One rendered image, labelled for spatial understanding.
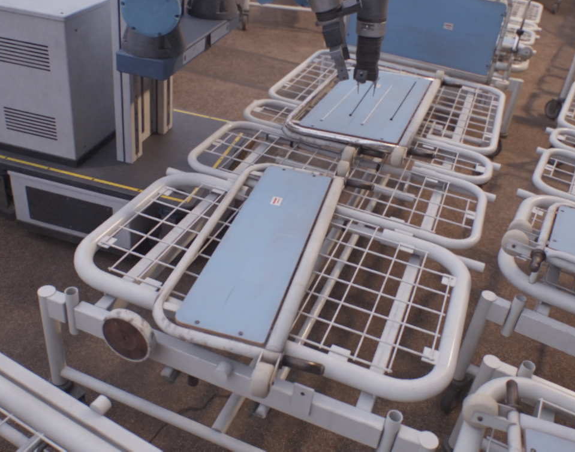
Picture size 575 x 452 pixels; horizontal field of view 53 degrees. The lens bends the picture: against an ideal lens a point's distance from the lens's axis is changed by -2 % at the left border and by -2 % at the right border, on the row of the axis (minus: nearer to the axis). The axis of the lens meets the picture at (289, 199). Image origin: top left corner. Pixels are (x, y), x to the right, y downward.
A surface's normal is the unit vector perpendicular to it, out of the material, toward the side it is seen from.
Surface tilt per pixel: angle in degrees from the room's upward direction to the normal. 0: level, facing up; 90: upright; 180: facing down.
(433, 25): 90
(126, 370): 0
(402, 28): 90
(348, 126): 5
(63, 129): 90
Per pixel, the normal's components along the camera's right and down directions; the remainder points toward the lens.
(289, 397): -0.36, 0.46
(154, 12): 0.14, 0.61
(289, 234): 0.09, -0.84
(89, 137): 0.96, 0.22
